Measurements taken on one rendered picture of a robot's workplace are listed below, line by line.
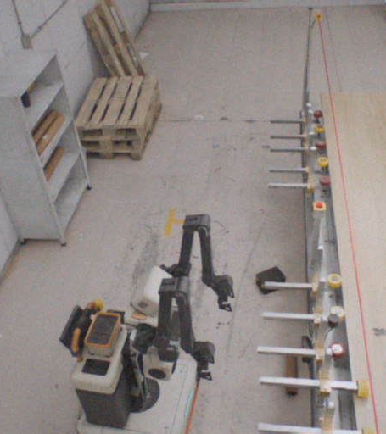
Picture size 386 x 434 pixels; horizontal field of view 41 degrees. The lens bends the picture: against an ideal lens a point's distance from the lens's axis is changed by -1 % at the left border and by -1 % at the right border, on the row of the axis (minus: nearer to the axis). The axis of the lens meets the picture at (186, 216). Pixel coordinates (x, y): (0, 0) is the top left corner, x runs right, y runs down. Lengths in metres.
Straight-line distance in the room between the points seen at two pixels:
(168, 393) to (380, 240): 1.68
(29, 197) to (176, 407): 2.30
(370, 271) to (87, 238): 2.73
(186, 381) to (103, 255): 1.73
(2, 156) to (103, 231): 1.20
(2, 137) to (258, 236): 2.36
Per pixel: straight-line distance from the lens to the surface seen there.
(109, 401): 3.12
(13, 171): 4.61
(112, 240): 4.93
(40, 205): 4.75
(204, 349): 2.52
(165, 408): 3.44
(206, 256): 2.65
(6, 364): 4.29
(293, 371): 3.80
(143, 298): 2.54
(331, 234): 3.95
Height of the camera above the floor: 3.26
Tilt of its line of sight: 40 degrees down
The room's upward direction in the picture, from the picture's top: 6 degrees counter-clockwise
